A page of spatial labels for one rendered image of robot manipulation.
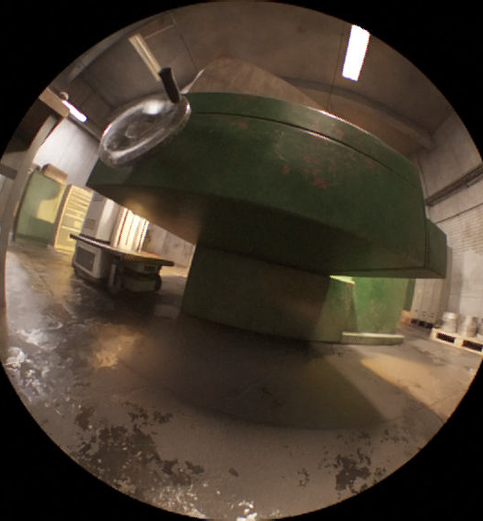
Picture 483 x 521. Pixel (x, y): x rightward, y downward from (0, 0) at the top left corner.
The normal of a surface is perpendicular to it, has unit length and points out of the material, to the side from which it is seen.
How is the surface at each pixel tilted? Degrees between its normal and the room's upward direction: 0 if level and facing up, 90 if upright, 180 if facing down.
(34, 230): 90
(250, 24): 180
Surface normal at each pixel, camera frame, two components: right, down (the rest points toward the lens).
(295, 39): -0.24, 0.97
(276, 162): -0.01, -0.07
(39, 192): 0.97, 0.23
